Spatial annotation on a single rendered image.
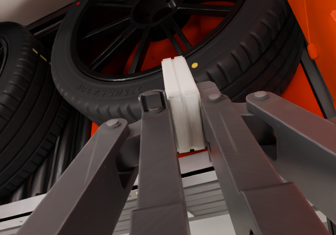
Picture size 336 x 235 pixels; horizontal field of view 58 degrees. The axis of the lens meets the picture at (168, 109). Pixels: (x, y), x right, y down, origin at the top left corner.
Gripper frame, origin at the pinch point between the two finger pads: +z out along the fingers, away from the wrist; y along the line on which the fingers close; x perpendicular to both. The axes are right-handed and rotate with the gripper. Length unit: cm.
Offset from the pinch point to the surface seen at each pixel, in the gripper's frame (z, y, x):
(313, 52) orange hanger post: 20.7, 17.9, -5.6
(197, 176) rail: 31.9, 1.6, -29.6
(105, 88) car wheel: 46.0, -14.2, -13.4
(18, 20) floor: 237, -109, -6
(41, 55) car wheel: 84, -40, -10
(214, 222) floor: 53, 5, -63
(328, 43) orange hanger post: 14.1, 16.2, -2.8
